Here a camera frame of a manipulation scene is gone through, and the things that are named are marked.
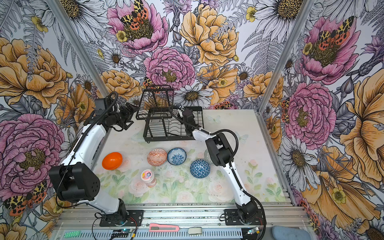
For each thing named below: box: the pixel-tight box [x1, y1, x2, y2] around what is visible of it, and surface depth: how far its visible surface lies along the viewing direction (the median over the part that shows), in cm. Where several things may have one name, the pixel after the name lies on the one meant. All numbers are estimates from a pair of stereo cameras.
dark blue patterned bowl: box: [190, 159, 211, 179], surface depth 91 cm
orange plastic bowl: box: [102, 152, 123, 170], surface depth 92 cm
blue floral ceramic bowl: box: [167, 147, 187, 166], surface depth 96 cm
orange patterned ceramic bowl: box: [147, 148, 168, 167], surface depth 96 cm
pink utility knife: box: [149, 223, 180, 232], surface depth 73 cm
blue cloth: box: [272, 226, 312, 240], surface depth 69 cm
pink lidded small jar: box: [140, 169, 157, 188], surface depth 79 cm
